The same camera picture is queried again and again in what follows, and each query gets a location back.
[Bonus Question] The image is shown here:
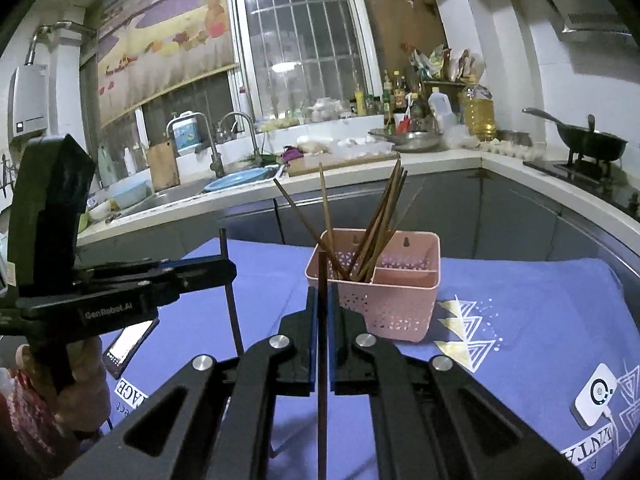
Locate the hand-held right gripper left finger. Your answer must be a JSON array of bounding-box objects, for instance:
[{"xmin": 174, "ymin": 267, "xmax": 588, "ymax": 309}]
[{"xmin": 60, "ymin": 287, "xmax": 320, "ymax": 480}]

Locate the person's left hand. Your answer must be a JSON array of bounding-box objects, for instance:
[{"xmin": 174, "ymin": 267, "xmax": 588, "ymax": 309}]
[{"xmin": 16, "ymin": 339, "xmax": 110, "ymax": 435}]

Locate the white square device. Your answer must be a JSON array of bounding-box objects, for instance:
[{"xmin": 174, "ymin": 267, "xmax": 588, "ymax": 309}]
[{"xmin": 571, "ymin": 363, "xmax": 619, "ymax": 431}]

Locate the pale plastic basin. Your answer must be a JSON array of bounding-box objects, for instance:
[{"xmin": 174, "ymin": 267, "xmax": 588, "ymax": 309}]
[{"xmin": 107, "ymin": 180, "xmax": 154, "ymax": 211}]

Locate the printed blue tablecloth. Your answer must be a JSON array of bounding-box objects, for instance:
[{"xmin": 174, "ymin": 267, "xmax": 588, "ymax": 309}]
[{"xmin": 105, "ymin": 239, "xmax": 638, "ymax": 480}]

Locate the grey kitchen cabinet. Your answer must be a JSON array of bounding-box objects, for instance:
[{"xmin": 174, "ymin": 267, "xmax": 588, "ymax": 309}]
[{"xmin": 75, "ymin": 167, "xmax": 640, "ymax": 271}]

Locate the blue white water filter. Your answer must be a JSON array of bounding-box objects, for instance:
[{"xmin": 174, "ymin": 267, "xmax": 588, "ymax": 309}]
[{"xmin": 171, "ymin": 111, "xmax": 202, "ymax": 153}]

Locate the white plastic jug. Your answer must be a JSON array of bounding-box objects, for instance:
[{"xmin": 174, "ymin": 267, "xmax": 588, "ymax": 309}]
[{"xmin": 427, "ymin": 88, "xmax": 459, "ymax": 134}]

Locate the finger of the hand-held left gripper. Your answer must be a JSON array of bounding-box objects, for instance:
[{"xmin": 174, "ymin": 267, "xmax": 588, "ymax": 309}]
[
  {"xmin": 75, "ymin": 258, "xmax": 238, "ymax": 301},
  {"xmin": 90, "ymin": 256, "xmax": 223, "ymax": 273}
]

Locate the white plastic bag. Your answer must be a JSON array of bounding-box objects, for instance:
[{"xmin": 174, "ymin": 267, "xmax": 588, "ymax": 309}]
[{"xmin": 296, "ymin": 134, "xmax": 332, "ymax": 155}]

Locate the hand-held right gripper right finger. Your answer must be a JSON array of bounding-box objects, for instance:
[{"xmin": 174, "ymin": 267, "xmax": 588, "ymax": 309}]
[{"xmin": 329, "ymin": 285, "xmax": 586, "ymax": 480}]

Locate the silver exhaust pipe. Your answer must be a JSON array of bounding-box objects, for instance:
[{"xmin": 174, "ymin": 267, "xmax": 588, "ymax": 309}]
[{"xmin": 25, "ymin": 21, "xmax": 96, "ymax": 68}]

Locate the clear plastic egg box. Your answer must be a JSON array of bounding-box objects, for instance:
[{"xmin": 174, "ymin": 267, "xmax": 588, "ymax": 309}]
[{"xmin": 330, "ymin": 136, "xmax": 396, "ymax": 157}]

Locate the blue plastic basin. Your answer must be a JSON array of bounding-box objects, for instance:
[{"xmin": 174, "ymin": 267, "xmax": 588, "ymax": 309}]
[{"xmin": 203, "ymin": 167, "xmax": 282, "ymax": 194}]

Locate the black wall hook rack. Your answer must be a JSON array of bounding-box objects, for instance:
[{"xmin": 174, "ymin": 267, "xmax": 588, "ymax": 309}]
[{"xmin": 0, "ymin": 154, "xmax": 17, "ymax": 202}]

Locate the dark chopstick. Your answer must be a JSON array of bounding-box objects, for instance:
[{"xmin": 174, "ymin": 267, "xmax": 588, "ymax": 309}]
[
  {"xmin": 316, "ymin": 252, "xmax": 332, "ymax": 480},
  {"xmin": 218, "ymin": 229, "xmax": 247, "ymax": 358}
]

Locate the bunch of wooden chopsticks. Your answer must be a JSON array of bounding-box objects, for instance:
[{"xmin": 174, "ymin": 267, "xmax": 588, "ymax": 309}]
[{"xmin": 273, "ymin": 158, "xmax": 409, "ymax": 283}]

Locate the black smartphone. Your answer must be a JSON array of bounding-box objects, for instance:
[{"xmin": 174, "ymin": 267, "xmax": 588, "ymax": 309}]
[{"xmin": 102, "ymin": 317, "xmax": 160, "ymax": 380}]

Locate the steel kitchen sink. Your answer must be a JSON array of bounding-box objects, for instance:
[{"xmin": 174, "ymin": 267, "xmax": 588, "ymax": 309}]
[{"xmin": 115, "ymin": 175, "xmax": 286, "ymax": 216}]

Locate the black wok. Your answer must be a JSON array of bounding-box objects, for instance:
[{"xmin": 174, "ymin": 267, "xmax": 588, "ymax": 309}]
[{"xmin": 522, "ymin": 107, "xmax": 629, "ymax": 161}]

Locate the barred window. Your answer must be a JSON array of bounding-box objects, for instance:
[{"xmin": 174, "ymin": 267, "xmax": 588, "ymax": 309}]
[{"xmin": 225, "ymin": 0, "xmax": 378, "ymax": 121}]

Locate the large cooking oil bottle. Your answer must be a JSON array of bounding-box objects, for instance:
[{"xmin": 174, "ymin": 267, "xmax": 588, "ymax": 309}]
[{"xmin": 460, "ymin": 76, "xmax": 497, "ymax": 142}]

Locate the pile of snack bags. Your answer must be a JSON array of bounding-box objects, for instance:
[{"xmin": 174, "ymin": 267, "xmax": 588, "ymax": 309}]
[{"xmin": 404, "ymin": 43, "xmax": 487, "ymax": 84}]

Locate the white water heater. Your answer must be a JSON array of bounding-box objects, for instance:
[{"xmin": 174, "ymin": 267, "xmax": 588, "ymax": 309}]
[{"xmin": 7, "ymin": 64, "xmax": 51, "ymax": 142}]

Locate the curved steel faucet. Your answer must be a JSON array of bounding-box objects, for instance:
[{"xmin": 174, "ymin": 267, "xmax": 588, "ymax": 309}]
[{"xmin": 217, "ymin": 111, "xmax": 264, "ymax": 163}]

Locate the shallow metal basin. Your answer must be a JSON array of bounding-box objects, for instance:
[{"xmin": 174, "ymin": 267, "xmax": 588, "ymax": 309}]
[{"xmin": 368, "ymin": 129, "xmax": 442, "ymax": 154}]

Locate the steel range hood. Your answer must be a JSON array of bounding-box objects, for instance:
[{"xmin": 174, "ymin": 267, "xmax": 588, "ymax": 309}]
[{"xmin": 517, "ymin": 0, "xmax": 638, "ymax": 45}]

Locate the black gas stove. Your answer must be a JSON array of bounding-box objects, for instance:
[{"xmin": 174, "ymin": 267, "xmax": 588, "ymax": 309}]
[{"xmin": 522, "ymin": 152, "xmax": 640, "ymax": 221}]

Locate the row of sauce bottles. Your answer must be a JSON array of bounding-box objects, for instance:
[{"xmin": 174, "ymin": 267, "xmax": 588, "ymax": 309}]
[{"xmin": 349, "ymin": 70, "xmax": 427, "ymax": 132}]

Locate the tall steel faucet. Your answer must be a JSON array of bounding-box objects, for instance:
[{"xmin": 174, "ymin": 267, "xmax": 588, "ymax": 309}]
[{"xmin": 166, "ymin": 112, "xmax": 227, "ymax": 179}]

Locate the pink plastic utensil basket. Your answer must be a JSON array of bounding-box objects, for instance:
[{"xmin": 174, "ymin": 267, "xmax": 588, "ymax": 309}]
[{"xmin": 305, "ymin": 228, "xmax": 442, "ymax": 343}]

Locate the flat wooden tray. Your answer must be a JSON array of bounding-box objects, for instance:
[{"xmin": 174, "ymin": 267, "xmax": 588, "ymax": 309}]
[{"xmin": 286, "ymin": 152, "xmax": 402, "ymax": 177}]

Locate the tray of eggs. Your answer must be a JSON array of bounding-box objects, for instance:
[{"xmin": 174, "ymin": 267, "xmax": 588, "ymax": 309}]
[{"xmin": 479, "ymin": 139, "xmax": 549, "ymax": 157}]

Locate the fruit printed roller blind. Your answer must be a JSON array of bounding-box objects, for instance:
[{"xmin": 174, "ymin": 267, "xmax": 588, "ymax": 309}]
[{"xmin": 95, "ymin": 0, "xmax": 240, "ymax": 128}]

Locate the wooden cutting board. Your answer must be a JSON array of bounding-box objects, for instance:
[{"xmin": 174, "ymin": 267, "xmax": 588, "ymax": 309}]
[{"xmin": 146, "ymin": 142, "xmax": 181, "ymax": 192}]

